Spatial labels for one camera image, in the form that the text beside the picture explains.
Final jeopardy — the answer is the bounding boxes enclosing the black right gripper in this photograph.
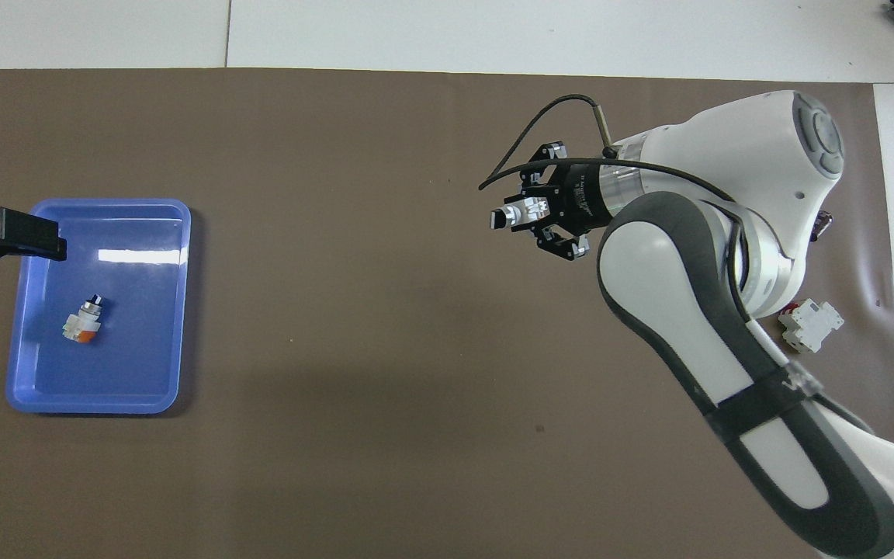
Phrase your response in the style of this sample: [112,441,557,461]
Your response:
[523,141,612,262]

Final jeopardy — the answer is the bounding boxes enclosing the selector switch with green back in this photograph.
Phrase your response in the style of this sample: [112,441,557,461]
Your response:
[489,197,553,232]

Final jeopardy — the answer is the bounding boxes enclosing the blue plastic tray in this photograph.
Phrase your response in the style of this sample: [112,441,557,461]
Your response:
[5,198,192,416]

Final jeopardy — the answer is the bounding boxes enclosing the brown paper table mat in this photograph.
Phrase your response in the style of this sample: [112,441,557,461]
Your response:
[0,68,894,559]

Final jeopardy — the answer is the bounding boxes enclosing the white circuit breaker red lever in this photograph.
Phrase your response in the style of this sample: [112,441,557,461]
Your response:
[778,299,845,355]

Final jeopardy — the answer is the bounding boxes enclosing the selector switch with orange back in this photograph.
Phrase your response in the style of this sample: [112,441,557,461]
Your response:
[61,294,106,345]

